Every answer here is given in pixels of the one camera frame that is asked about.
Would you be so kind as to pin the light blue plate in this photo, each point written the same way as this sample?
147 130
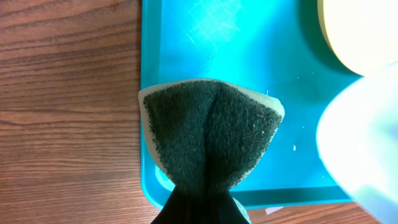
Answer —
357 142

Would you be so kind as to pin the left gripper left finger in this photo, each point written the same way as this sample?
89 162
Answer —
181 208

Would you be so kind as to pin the yellow-green plate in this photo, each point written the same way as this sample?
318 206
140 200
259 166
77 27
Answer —
361 33

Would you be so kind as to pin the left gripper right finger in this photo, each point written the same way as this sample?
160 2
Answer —
221 208

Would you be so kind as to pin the green scrubbing sponge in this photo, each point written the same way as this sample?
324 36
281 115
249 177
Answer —
207 135

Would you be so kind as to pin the teal plastic tray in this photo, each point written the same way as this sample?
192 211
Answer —
274 47

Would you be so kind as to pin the small white paper scrap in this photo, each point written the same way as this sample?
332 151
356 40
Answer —
271 210

